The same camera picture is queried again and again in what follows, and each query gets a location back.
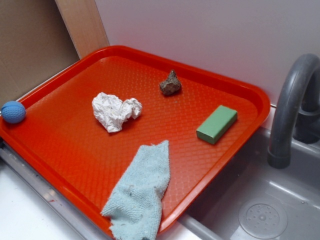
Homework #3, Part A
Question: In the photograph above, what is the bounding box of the green rectangular block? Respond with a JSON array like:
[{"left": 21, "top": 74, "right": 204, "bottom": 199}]
[{"left": 196, "top": 105, "right": 238, "bottom": 145}]

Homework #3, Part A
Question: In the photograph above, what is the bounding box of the blue textured ball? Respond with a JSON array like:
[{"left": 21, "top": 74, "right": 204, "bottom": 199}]
[{"left": 1, "top": 101, "right": 26, "bottom": 124}]

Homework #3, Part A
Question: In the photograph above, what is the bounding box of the wooden beam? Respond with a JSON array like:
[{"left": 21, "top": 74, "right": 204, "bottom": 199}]
[{"left": 55, "top": 0, "right": 110, "bottom": 59}]

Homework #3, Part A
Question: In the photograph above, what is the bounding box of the brown cardboard panel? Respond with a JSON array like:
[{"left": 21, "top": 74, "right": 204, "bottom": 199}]
[{"left": 0, "top": 0, "right": 79, "bottom": 104}]

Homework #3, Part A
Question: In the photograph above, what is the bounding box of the light blue cloth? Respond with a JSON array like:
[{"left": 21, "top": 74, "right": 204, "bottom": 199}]
[{"left": 101, "top": 140, "right": 171, "bottom": 240}]

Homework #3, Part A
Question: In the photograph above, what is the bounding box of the crumpled white paper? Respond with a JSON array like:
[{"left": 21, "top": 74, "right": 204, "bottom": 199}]
[{"left": 91, "top": 92, "right": 143, "bottom": 133}]

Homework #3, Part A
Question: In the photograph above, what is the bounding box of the brown grey rock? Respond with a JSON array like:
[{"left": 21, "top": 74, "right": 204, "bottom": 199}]
[{"left": 159, "top": 69, "right": 182, "bottom": 96}]

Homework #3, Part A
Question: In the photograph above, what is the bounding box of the orange plastic tray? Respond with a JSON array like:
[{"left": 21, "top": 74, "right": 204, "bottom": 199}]
[{"left": 0, "top": 46, "right": 270, "bottom": 236}]

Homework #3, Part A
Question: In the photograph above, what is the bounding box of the grey plastic sink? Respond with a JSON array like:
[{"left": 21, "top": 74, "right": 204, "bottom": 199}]
[{"left": 179, "top": 128, "right": 320, "bottom": 240}]

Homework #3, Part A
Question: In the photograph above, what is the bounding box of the grey plastic faucet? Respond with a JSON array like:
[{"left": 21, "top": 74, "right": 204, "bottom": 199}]
[{"left": 267, "top": 53, "right": 320, "bottom": 169}]

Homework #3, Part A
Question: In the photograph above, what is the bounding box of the metal rail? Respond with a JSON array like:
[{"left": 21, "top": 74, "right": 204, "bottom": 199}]
[{"left": 0, "top": 140, "right": 111, "bottom": 240}]

